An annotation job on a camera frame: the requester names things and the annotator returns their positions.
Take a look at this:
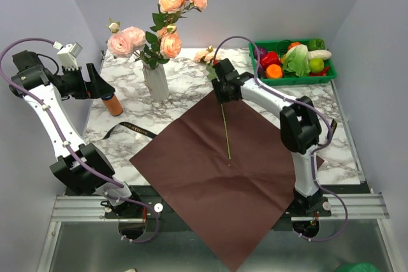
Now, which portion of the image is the peach rose stem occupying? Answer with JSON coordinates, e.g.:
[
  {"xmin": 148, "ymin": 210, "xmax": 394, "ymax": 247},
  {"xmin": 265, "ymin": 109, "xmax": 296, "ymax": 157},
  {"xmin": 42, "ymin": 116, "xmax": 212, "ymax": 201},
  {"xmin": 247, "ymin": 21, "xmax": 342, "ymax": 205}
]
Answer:
[
  {"xmin": 194, "ymin": 46, "xmax": 231, "ymax": 160},
  {"xmin": 150, "ymin": 0, "xmax": 208, "ymax": 32}
]

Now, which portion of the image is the light pink rose stem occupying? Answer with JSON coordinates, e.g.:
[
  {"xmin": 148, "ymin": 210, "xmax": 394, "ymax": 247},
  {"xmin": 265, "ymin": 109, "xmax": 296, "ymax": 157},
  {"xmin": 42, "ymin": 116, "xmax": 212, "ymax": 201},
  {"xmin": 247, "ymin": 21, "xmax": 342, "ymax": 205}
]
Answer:
[{"xmin": 106, "ymin": 18, "xmax": 147, "ymax": 58}]

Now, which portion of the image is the pink rose stem with bud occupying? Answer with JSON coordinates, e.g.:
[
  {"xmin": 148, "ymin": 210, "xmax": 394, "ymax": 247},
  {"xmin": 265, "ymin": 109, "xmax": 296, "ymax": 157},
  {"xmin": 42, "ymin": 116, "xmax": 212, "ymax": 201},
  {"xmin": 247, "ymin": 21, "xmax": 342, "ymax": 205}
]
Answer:
[{"xmin": 139, "ymin": 24, "xmax": 182, "ymax": 69}]

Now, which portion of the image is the red wrapping paper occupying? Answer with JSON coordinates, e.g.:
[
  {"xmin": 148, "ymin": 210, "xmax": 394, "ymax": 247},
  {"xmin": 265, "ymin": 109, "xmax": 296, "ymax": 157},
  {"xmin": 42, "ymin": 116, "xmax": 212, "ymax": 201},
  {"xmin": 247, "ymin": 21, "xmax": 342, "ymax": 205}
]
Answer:
[{"xmin": 129, "ymin": 89, "xmax": 326, "ymax": 272}]

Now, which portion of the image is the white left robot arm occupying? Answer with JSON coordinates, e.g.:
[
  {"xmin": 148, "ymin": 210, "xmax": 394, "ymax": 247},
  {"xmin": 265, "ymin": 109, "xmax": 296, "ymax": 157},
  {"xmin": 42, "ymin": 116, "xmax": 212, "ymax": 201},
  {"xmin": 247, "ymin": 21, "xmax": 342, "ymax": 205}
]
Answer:
[{"xmin": 11, "ymin": 50, "xmax": 142, "ymax": 218}]

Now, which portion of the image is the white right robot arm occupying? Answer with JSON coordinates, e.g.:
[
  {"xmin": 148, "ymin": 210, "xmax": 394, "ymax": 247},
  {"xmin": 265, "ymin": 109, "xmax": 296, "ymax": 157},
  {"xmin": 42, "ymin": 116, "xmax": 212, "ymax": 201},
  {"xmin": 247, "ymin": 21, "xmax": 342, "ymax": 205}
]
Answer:
[{"xmin": 212, "ymin": 59, "xmax": 322, "ymax": 216}]

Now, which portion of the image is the white ribbed ceramic vase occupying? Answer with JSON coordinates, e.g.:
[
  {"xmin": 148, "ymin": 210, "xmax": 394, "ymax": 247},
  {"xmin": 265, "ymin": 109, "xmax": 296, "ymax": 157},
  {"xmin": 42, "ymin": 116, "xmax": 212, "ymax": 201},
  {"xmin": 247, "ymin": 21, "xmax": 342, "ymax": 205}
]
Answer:
[{"xmin": 142, "ymin": 62, "xmax": 170, "ymax": 102}]

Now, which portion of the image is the orange bottle with blue cap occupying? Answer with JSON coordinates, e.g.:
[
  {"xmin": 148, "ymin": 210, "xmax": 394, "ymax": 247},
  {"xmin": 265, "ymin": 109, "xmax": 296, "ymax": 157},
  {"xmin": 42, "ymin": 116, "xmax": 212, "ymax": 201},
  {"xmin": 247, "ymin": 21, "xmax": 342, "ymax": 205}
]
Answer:
[{"xmin": 101, "ymin": 94, "xmax": 123, "ymax": 117}]

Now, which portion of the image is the orange toy fruit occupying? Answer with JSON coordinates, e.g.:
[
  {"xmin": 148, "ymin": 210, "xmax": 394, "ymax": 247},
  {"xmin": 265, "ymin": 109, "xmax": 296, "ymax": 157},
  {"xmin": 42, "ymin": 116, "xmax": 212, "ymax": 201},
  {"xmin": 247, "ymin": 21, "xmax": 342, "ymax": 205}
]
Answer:
[{"xmin": 265, "ymin": 64, "xmax": 283, "ymax": 79}]

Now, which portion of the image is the purple toy onion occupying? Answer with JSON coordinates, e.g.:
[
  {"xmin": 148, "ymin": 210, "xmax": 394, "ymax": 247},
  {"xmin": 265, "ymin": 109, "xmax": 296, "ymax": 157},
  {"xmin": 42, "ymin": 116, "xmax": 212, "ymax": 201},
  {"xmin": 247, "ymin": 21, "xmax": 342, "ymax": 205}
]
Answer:
[{"xmin": 253, "ymin": 47, "xmax": 268, "ymax": 59}]

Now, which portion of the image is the red toy bell pepper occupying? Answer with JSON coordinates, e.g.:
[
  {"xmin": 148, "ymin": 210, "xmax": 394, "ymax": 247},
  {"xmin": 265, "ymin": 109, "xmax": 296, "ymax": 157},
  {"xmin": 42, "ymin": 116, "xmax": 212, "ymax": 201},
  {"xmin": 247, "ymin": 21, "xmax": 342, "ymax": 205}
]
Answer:
[{"xmin": 260, "ymin": 51, "xmax": 281, "ymax": 70}]

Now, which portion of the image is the green toy lettuce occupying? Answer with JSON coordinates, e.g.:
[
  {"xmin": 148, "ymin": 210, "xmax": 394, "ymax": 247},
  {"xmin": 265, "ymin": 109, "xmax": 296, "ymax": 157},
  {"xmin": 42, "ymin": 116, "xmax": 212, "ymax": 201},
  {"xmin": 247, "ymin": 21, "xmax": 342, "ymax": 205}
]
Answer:
[{"xmin": 282, "ymin": 44, "xmax": 311, "ymax": 78}]

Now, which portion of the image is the orange toy carrot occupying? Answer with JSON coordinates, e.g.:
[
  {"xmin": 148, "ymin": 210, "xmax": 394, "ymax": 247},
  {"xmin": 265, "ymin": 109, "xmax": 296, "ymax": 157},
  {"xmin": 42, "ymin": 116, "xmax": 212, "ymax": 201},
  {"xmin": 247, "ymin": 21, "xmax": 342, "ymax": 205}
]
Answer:
[{"xmin": 287, "ymin": 41, "xmax": 302, "ymax": 52}]

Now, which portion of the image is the green toy lime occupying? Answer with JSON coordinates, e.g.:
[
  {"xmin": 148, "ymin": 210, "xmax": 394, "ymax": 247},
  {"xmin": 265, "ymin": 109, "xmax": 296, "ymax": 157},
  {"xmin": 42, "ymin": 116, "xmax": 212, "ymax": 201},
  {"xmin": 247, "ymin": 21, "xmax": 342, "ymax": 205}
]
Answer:
[{"xmin": 309, "ymin": 58, "xmax": 324, "ymax": 73}]

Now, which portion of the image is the green toy bell pepper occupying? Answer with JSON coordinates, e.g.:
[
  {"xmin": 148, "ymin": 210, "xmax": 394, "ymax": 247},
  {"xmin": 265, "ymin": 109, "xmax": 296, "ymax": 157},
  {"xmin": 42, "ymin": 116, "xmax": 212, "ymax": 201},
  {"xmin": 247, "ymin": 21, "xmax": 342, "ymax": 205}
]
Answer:
[{"xmin": 307, "ymin": 38, "xmax": 326, "ymax": 52}]

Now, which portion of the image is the red toy chili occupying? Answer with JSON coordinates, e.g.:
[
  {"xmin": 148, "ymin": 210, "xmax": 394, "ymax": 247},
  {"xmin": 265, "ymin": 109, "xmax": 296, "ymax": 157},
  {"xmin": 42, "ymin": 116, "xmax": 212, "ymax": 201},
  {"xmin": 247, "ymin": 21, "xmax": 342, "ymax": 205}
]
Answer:
[{"xmin": 309, "ymin": 66, "xmax": 332, "ymax": 77}]

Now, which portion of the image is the green plastic basket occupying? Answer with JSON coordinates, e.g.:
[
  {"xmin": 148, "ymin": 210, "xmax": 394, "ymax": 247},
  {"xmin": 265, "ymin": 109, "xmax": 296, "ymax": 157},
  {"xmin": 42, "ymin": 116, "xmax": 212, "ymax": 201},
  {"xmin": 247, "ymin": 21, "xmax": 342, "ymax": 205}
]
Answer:
[{"xmin": 249, "ymin": 39, "xmax": 337, "ymax": 86}]

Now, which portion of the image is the white toy radish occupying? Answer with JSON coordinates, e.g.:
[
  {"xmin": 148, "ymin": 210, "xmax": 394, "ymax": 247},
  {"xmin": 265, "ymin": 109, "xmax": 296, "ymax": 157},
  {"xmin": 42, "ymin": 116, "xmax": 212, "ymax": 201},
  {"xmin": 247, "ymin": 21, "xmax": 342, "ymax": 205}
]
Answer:
[{"xmin": 308, "ymin": 50, "xmax": 332, "ymax": 61}]

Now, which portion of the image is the green object at bottom edge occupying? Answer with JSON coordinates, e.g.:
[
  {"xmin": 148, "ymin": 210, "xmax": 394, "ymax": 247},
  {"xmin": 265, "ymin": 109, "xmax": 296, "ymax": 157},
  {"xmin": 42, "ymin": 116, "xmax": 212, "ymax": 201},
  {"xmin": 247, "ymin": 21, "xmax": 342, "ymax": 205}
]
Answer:
[{"xmin": 335, "ymin": 262, "xmax": 380, "ymax": 272}]

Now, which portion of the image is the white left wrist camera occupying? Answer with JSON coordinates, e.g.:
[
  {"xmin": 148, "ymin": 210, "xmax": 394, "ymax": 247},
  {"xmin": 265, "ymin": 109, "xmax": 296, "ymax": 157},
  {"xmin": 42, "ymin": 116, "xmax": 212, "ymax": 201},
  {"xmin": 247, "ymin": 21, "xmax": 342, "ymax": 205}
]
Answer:
[{"xmin": 57, "ymin": 42, "xmax": 83, "ymax": 71}]

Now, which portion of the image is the aluminium extrusion rail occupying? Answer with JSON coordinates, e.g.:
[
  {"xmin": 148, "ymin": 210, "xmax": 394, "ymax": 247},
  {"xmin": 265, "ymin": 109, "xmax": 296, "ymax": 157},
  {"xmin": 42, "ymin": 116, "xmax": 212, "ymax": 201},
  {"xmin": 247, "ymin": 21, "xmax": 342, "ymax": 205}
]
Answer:
[{"xmin": 51, "ymin": 194, "xmax": 390, "ymax": 222}]

